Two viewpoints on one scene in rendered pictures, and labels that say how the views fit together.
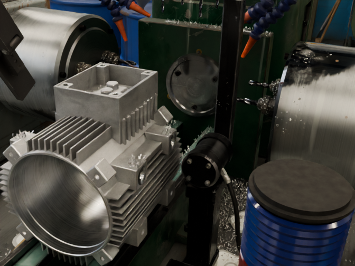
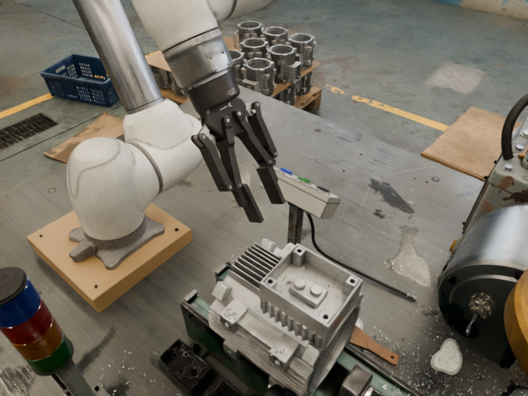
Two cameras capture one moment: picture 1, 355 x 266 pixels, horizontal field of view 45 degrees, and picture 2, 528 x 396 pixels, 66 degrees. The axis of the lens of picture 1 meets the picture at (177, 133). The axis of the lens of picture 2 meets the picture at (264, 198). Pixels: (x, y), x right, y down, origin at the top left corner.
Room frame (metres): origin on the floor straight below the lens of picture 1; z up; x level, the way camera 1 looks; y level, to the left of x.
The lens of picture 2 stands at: (0.61, -0.27, 1.64)
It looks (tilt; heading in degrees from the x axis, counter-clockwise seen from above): 42 degrees down; 107
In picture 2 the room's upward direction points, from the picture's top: straight up
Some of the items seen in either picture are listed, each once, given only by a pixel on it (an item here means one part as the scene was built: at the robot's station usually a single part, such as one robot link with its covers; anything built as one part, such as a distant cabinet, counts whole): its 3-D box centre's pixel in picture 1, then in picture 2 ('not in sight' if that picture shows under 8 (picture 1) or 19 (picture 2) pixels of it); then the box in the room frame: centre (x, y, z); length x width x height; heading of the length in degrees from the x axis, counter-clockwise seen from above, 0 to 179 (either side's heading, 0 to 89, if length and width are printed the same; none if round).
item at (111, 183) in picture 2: not in sight; (108, 183); (0.04, 0.34, 1.02); 0.18 x 0.16 x 0.22; 69
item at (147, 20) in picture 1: (204, 94); not in sight; (0.96, -0.06, 0.97); 0.30 x 0.11 x 0.34; 67
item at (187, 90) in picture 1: (195, 86); not in sight; (0.91, -0.04, 1.02); 0.15 x 0.02 x 0.15; 67
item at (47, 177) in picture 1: (98, 170); (286, 314); (0.54, 0.11, 1.02); 0.20 x 0.19 x 0.19; 159
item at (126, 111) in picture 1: (109, 101); (309, 295); (0.58, 0.10, 1.11); 0.12 x 0.11 x 0.07; 159
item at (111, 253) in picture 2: not in sight; (109, 230); (0.02, 0.30, 0.88); 0.22 x 0.18 x 0.06; 69
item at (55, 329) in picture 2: not in sight; (35, 333); (0.21, -0.07, 1.10); 0.06 x 0.06 x 0.04
